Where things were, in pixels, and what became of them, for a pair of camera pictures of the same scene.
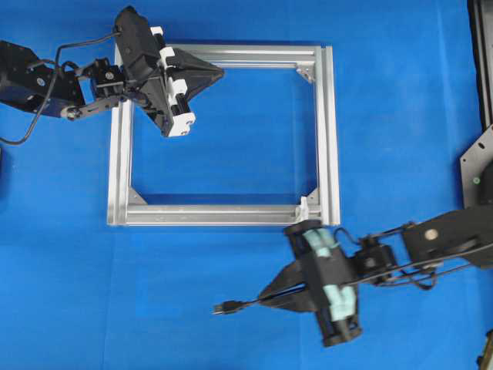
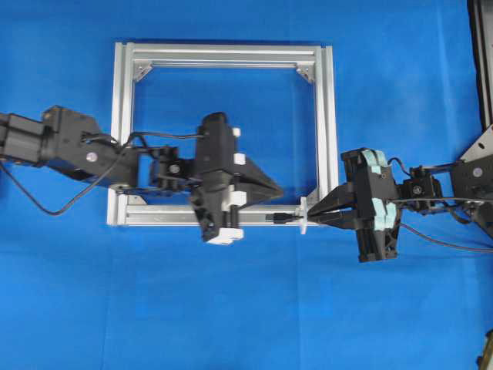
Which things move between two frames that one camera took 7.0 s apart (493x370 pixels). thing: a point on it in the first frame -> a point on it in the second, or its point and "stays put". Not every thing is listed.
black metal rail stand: x=481 y=22 stays put
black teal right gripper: x=333 y=277 -> x=372 y=189
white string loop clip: x=302 y=210 stays put
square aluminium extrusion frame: x=126 y=207 stays put
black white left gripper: x=147 y=73 -> x=215 y=200
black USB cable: x=233 y=307 -> x=280 y=217
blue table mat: x=77 y=294 stays put
